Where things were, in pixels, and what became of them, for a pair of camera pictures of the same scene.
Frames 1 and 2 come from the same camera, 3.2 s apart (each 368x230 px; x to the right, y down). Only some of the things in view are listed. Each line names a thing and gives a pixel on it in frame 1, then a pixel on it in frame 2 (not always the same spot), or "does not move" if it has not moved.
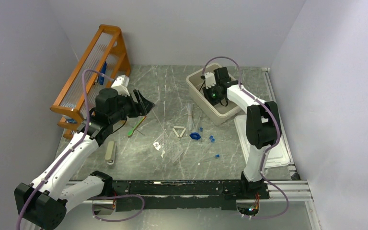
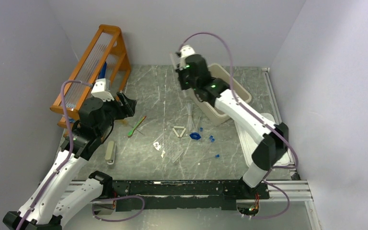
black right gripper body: [212, 95] to [185, 82]
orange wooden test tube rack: [106, 53] does not move
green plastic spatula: [130, 133] does not move
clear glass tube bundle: [190, 126] does not move
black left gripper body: [134, 110] to [121, 111]
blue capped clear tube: [216, 155] does not move
